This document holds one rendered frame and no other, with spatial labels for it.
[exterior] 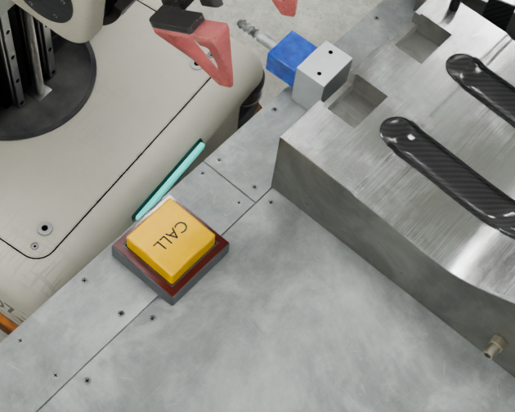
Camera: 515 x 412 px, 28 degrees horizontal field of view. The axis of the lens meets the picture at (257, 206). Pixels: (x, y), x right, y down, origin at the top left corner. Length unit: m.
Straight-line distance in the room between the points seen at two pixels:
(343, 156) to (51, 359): 0.33
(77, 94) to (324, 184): 0.86
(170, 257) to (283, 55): 0.26
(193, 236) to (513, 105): 0.34
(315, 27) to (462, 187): 1.28
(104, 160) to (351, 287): 0.76
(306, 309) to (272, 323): 0.04
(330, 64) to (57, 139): 0.73
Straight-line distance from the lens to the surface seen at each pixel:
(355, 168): 0.95
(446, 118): 1.01
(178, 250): 0.95
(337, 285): 0.99
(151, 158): 1.67
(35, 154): 1.68
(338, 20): 2.24
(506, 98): 1.05
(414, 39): 1.09
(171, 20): 0.82
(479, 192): 0.98
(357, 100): 1.03
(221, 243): 0.98
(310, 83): 1.06
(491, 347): 0.95
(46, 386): 0.95
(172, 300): 0.96
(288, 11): 0.91
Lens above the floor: 1.68
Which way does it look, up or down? 60 degrees down
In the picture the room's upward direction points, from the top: 9 degrees clockwise
